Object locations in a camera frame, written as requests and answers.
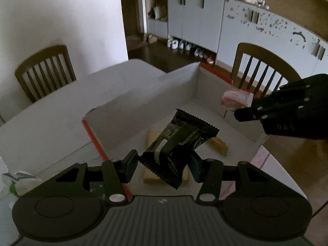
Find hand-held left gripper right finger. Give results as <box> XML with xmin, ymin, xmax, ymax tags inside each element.
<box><xmin>189</xmin><ymin>152</ymin><xmax>268</xmax><ymax>207</ymax></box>

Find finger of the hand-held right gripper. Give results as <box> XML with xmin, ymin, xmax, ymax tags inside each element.
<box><xmin>234</xmin><ymin>95</ymin><xmax>309</xmax><ymax>123</ymax></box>
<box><xmin>252</xmin><ymin>74</ymin><xmax>328</xmax><ymax>107</ymax></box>

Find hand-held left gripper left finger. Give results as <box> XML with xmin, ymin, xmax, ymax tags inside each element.
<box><xmin>55</xmin><ymin>149</ymin><xmax>139</xmax><ymax>205</ymax></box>

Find pink and white snack packet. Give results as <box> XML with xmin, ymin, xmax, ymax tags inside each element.
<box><xmin>221</xmin><ymin>89</ymin><xmax>254</xmax><ymax>111</ymax></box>

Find black snack packet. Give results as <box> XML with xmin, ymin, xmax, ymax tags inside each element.
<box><xmin>138</xmin><ymin>109</ymin><xmax>220</xmax><ymax>190</ymax></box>

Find red and white cardboard box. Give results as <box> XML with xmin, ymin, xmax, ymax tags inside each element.
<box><xmin>81</xmin><ymin>61</ymin><xmax>269</xmax><ymax>192</ymax></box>

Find yellow wafer packet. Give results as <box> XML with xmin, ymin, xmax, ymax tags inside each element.
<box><xmin>210</xmin><ymin>137</ymin><xmax>229</xmax><ymax>157</ymax></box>
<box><xmin>143</xmin><ymin>130</ymin><xmax>190</xmax><ymax>184</ymax></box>

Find brown wooden chair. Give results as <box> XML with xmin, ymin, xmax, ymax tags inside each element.
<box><xmin>15</xmin><ymin>45</ymin><xmax>77</xmax><ymax>103</ymax></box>
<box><xmin>231</xmin><ymin>43</ymin><xmax>302</xmax><ymax>98</ymax></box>

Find white speckled cabinet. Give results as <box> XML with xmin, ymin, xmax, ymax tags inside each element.
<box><xmin>216</xmin><ymin>0</ymin><xmax>328</xmax><ymax>84</ymax></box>

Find wooden open shelf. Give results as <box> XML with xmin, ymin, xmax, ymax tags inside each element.
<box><xmin>225</xmin><ymin>0</ymin><xmax>328</xmax><ymax>43</ymax></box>

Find row of white shoes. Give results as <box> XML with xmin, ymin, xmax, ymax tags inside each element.
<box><xmin>166</xmin><ymin>38</ymin><xmax>216</xmax><ymax>65</ymax></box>

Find white and green plastic bag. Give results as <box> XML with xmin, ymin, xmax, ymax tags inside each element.
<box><xmin>0</xmin><ymin>156</ymin><xmax>38</xmax><ymax>202</ymax></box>

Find brown door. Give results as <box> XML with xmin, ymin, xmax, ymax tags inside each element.
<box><xmin>120</xmin><ymin>0</ymin><xmax>147</xmax><ymax>37</ymax></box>

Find white cabinet with black handles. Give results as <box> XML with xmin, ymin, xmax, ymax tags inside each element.
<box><xmin>168</xmin><ymin>0</ymin><xmax>225</xmax><ymax>55</ymax></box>

